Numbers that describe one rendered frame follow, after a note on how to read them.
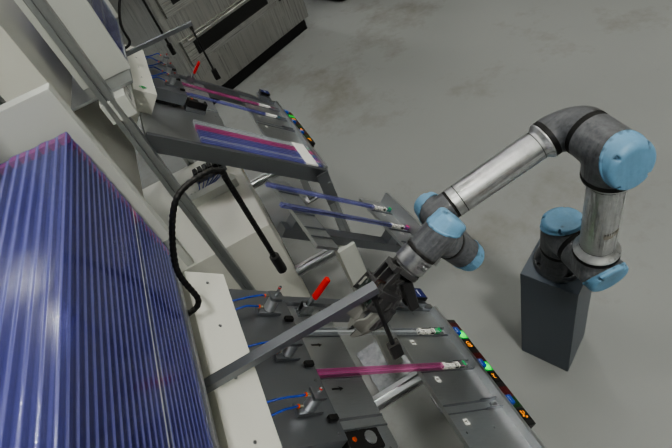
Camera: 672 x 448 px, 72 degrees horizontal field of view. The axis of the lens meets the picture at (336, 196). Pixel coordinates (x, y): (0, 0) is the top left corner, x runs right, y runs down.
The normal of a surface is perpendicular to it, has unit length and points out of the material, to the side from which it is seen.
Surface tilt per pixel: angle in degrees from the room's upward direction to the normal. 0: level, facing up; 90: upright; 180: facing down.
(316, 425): 47
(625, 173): 82
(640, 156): 82
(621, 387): 0
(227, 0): 90
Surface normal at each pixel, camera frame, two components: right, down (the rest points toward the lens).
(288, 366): 0.44, -0.81
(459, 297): -0.28, -0.68
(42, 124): 0.40, 0.55
